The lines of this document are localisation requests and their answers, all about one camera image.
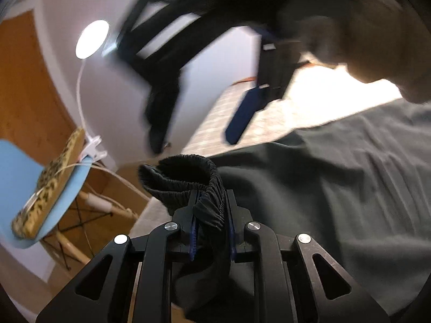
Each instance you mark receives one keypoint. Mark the person's right hand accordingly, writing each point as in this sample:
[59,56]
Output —
[367,40]

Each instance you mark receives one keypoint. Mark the white clip-on desk lamp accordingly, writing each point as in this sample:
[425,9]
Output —
[92,38]

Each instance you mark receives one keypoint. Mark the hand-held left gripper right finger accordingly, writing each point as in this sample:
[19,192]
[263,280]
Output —
[266,269]

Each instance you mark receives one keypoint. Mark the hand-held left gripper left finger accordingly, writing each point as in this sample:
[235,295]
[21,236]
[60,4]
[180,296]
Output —
[155,269]

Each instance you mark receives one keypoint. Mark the wooden door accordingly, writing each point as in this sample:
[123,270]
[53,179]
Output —
[30,84]

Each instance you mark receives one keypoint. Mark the light blue chair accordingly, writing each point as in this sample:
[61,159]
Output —
[20,161]

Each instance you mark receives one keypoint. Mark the leopard print cushion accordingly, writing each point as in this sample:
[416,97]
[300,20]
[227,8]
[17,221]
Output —
[50,181]

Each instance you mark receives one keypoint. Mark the dark green pants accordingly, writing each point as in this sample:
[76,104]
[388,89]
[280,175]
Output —
[336,191]

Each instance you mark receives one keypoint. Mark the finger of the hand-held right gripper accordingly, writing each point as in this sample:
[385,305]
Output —
[244,114]
[161,101]

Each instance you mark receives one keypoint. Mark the small metal door stopper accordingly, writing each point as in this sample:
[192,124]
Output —
[165,145]

